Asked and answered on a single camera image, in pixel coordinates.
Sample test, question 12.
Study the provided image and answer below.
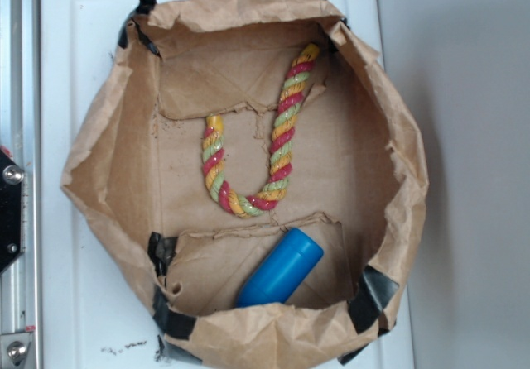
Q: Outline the metal corner bracket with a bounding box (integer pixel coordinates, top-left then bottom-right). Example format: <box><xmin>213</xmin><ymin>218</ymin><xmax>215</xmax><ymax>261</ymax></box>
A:
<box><xmin>1</xmin><ymin>332</ymin><xmax>36</xmax><ymax>369</ymax></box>

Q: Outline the multicolored twisted rope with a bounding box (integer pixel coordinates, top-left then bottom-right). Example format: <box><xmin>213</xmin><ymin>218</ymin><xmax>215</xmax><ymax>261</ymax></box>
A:
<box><xmin>201</xmin><ymin>42</ymin><xmax>321</xmax><ymax>219</ymax></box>

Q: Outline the aluminium frame rail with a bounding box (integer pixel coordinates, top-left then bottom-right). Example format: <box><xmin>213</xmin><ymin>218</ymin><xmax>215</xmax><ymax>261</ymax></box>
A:
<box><xmin>1</xmin><ymin>0</ymin><xmax>42</xmax><ymax>368</ymax></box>

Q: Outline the black mounting bracket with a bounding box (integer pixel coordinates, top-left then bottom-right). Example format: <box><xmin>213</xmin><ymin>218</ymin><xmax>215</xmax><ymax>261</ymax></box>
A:
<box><xmin>0</xmin><ymin>146</ymin><xmax>25</xmax><ymax>274</ymax></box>

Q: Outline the brown paper bag bin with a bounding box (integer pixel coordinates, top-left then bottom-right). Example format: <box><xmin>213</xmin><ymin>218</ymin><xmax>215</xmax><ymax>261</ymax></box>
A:
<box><xmin>61</xmin><ymin>0</ymin><xmax>429</xmax><ymax>368</ymax></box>

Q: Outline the blue plastic cylinder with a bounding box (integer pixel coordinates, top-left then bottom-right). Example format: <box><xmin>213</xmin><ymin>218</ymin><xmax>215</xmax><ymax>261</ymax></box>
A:
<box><xmin>235</xmin><ymin>228</ymin><xmax>324</xmax><ymax>308</ymax></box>

